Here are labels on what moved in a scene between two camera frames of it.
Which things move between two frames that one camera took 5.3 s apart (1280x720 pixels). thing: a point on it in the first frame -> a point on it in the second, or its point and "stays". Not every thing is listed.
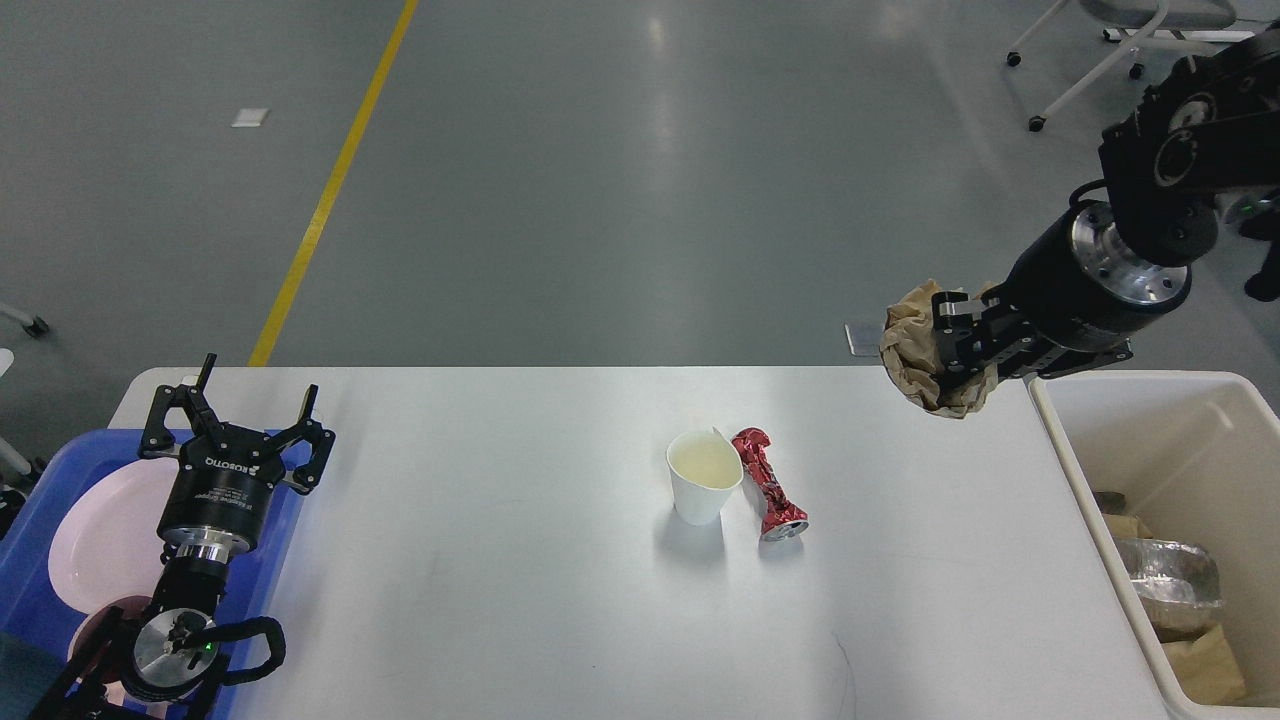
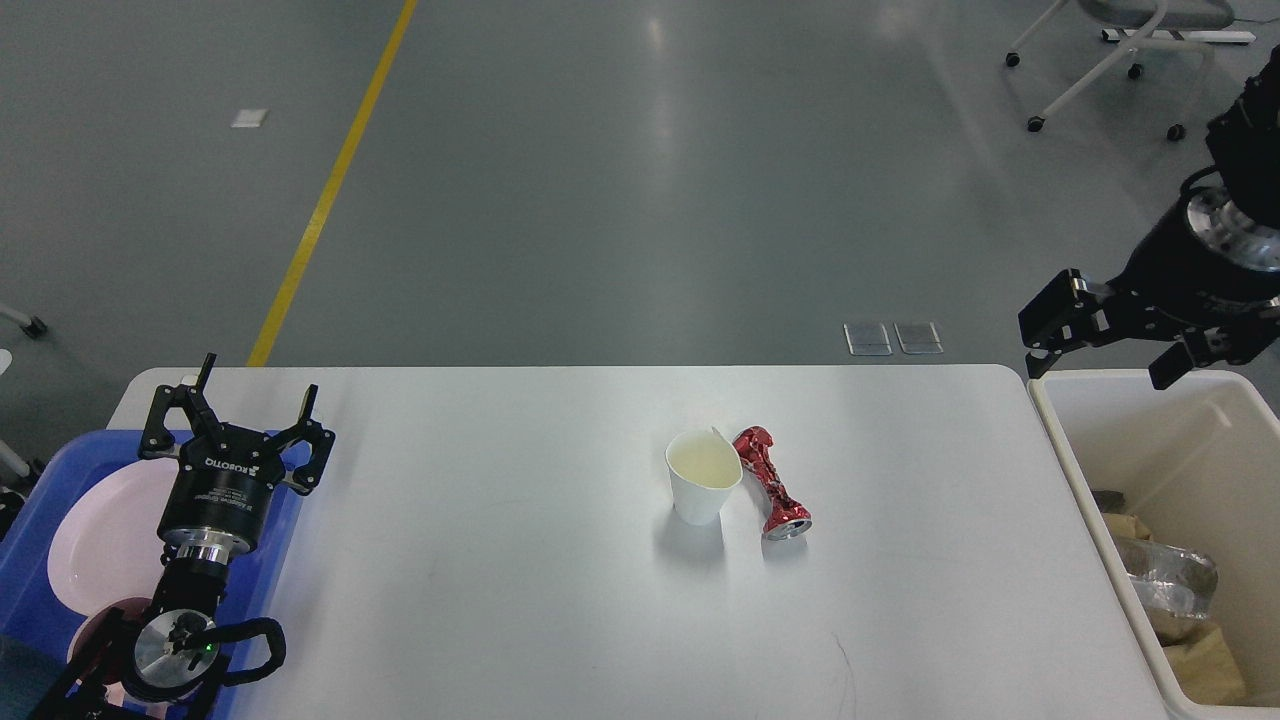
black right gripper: [1078, 283] -> [1174, 283]
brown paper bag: [1126, 526] stays
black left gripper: [219, 501] stays
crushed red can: [780, 519] stays
